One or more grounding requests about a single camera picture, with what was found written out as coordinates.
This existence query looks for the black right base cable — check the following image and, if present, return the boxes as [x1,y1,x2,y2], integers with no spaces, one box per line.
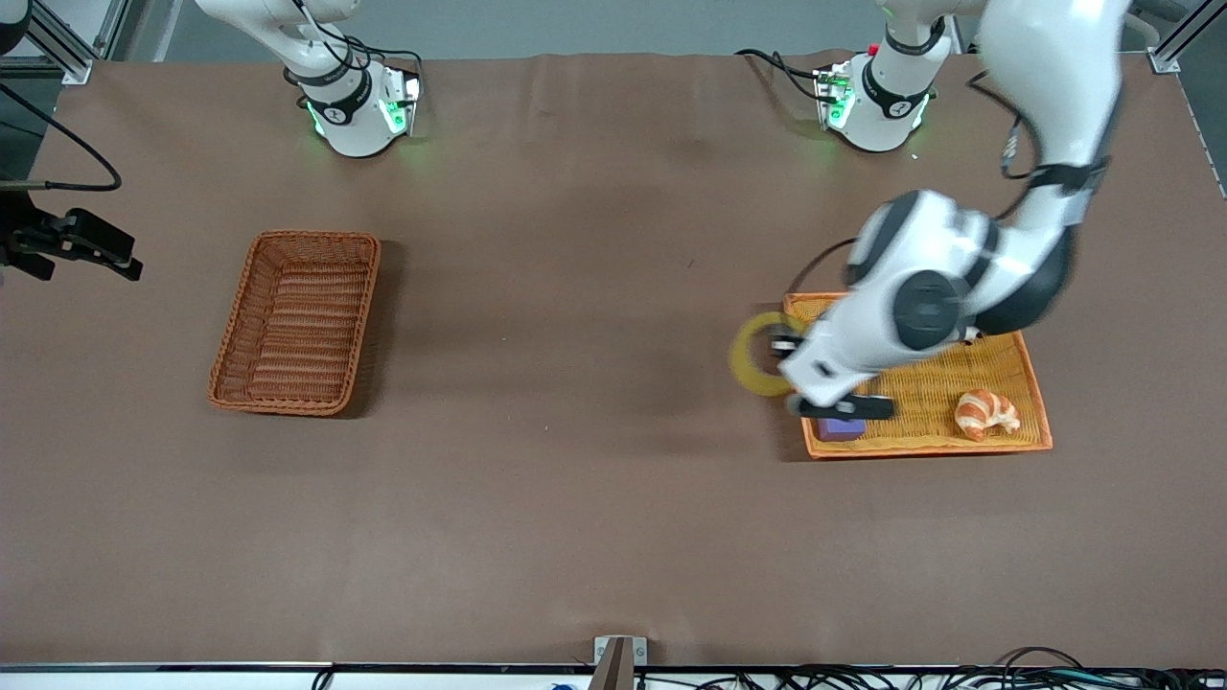
[283,0,425,92]

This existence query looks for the brown table cover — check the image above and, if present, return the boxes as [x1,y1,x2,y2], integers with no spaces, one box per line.
[0,50,1227,669]

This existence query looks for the black base cable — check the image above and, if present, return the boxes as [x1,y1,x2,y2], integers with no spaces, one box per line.
[283,0,425,92]
[735,48,827,102]

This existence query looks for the black cable bundle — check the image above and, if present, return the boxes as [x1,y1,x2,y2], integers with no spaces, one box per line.
[633,647,1227,690]

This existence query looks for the toy croissant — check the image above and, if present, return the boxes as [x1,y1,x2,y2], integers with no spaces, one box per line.
[954,389,1021,443]

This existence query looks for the brown wicker basket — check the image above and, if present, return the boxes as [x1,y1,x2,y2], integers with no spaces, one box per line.
[207,229,382,418]

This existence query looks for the clear yellowish tape roll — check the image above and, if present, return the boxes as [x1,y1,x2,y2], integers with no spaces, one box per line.
[729,310,811,397]

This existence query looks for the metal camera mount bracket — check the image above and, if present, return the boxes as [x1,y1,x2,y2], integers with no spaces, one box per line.
[593,635,648,690]

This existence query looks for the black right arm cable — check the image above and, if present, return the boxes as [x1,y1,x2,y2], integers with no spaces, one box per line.
[0,80,124,191]

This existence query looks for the orange wicker basket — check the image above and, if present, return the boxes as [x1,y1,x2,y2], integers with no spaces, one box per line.
[782,292,1053,460]

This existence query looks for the black left base cable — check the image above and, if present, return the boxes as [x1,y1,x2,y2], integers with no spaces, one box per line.
[735,48,827,102]

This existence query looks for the aluminium frame profile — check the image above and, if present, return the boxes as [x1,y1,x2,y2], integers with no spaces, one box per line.
[1146,0,1226,74]
[0,0,130,85]

